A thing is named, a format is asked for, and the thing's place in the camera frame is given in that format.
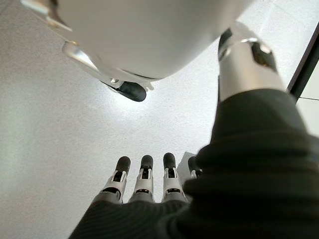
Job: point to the robot right foot black toe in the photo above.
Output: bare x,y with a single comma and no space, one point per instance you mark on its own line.
117,79

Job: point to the dark furniture edge strip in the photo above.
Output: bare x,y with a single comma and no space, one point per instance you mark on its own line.
305,66

